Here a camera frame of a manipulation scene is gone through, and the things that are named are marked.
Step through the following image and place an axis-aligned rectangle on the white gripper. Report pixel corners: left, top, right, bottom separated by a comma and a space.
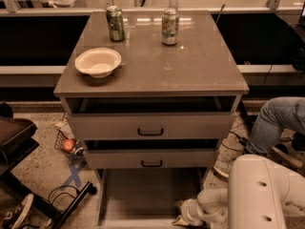
172, 199, 203, 226

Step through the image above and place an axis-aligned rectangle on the grey drawer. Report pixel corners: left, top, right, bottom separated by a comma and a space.
67, 113, 235, 140
84, 149, 218, 169
96, 168, 201, 229

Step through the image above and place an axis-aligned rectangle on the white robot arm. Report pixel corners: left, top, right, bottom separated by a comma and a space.
173, 155, 305, 229

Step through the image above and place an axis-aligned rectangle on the grey drawer cabinet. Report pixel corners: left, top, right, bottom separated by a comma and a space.
52, 10, 250, 177

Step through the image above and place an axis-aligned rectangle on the grey knit sneaker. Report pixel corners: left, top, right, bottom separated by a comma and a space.
213, 159, 232, 178

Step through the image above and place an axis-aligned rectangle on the black white sneaker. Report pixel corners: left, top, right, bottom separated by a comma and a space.
272, 144, 305, 168

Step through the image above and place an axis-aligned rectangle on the red apple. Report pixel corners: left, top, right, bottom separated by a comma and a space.
62, 138, 75, 153

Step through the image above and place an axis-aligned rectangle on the person leg in jeans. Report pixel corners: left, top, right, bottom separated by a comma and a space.
245, 96, 305, 156

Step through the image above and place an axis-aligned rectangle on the black canvas sneaker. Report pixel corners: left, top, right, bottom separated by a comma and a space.
0, 194, 33, 229

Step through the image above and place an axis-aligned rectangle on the white paper bowl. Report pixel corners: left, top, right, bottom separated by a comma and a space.
74, 48, 121, 78

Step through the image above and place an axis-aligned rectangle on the black cart stand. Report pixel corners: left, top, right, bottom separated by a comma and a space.
0, 102, 97, 229

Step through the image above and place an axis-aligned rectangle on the white green soda can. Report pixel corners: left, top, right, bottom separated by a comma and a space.
161, 8, 179, 46

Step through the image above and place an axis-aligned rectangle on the dark green soda can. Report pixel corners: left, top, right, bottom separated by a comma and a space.
106, 6, 125, 42

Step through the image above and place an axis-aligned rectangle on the black floor cable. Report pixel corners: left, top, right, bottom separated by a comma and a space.
47, 184, 81, 205

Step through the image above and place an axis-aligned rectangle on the black wire basket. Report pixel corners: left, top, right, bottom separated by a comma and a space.
54, 132, 84, 160

